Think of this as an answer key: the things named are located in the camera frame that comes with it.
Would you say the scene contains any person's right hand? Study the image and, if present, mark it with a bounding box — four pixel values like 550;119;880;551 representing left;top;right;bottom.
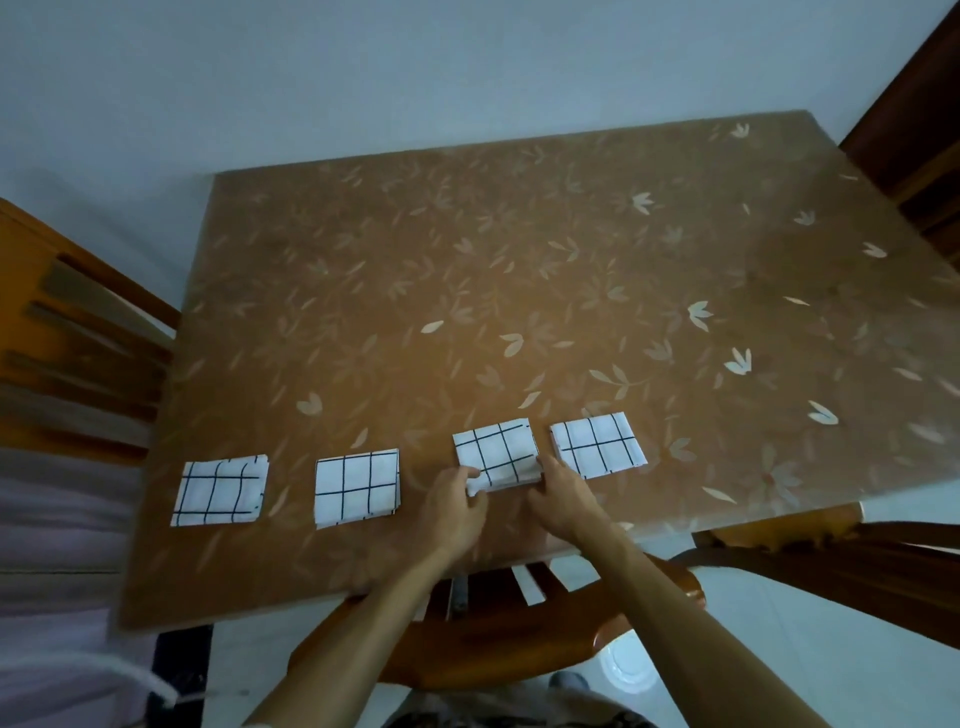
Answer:
527;455;633;562

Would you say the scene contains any person's left hand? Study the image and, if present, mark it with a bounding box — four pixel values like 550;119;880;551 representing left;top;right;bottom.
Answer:
414;464;490;573

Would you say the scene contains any grid cloth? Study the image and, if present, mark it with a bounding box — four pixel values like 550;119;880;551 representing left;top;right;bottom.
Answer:
548;410;649;482
452;419;544;498
170;454;271;529
312;448;403;531

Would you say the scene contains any person's left forearm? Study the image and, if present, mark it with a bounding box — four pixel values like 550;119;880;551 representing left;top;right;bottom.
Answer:
243;551;460;728

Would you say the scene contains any person's right forearm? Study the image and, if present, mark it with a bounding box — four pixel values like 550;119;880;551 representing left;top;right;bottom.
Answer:
592;536;826;728

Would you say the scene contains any white round floor disc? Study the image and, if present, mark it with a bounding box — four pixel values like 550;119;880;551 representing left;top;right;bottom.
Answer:
602;632;663;697

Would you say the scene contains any light grey printed shirt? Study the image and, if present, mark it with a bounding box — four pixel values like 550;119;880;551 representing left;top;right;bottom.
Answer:
386;680;661;728

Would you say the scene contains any brown floral table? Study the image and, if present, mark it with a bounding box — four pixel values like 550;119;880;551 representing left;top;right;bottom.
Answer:
118;110;960;633

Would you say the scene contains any wooden shelf cabinet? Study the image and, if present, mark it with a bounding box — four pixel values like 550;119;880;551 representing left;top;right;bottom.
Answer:
0;448;160;728

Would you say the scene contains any wooden chair right far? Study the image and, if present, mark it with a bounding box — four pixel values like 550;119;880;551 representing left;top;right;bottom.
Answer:
838;8;960;198

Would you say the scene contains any white curved cord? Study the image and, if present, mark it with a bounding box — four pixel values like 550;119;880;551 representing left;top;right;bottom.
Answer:
0;650;213;711

